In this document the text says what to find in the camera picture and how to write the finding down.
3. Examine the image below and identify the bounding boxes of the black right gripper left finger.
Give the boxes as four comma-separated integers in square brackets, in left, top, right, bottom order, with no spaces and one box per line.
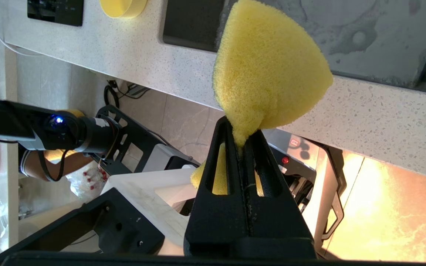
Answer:
[184,116,250,258]

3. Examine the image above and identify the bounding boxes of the black perforated chassis frame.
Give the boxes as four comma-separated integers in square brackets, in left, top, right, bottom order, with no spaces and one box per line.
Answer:
[90,105,201,178]

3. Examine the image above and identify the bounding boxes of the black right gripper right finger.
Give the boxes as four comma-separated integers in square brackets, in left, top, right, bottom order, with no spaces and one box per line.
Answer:
[243,129,316,259]

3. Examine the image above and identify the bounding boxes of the black induction cooktop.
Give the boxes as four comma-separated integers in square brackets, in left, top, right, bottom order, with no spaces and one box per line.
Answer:
[27,0,84,27]

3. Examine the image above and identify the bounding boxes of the yellow plastic bowl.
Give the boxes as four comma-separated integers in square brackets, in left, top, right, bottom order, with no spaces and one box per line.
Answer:
[99,0,148,19]

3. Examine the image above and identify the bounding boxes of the stainless steel sink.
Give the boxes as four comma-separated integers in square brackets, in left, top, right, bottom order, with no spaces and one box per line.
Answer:
[162,0,426,96]

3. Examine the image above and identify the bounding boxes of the yellow green sponge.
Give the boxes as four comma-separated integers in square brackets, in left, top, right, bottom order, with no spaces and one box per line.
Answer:
[191,0,334,196]

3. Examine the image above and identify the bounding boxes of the black coiled floor cable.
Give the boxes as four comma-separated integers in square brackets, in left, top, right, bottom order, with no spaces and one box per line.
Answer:
[104,79,151,108]

